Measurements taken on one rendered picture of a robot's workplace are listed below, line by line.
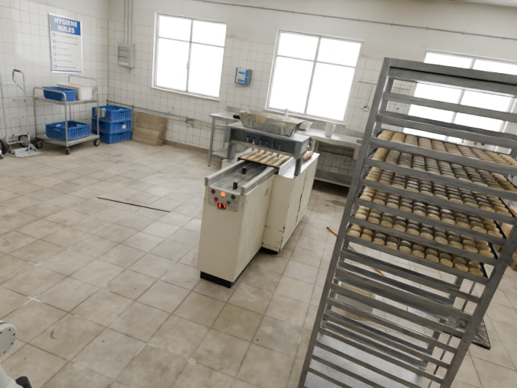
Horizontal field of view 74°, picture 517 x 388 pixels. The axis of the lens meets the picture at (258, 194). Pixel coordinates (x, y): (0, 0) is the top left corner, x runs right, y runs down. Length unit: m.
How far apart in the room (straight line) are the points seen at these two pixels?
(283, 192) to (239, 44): 3.78
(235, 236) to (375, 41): 4.24
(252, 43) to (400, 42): 2.34
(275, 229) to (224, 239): 0.74
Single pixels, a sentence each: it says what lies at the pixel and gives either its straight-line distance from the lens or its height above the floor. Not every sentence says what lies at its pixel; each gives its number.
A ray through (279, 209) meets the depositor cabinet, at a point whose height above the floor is 0.51.
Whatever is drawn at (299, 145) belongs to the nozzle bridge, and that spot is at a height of 1.15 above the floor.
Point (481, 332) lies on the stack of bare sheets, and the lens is 3.44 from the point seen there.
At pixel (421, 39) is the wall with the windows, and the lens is 6.05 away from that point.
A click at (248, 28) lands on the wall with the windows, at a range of 6.37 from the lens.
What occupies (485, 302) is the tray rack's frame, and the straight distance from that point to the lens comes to 1.69.
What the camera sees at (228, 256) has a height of 0.30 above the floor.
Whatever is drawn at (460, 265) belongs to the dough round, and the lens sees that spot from 1.72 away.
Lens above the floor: 1.71
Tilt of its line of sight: 20 degrees down
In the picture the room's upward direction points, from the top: 9 degrees clockwise
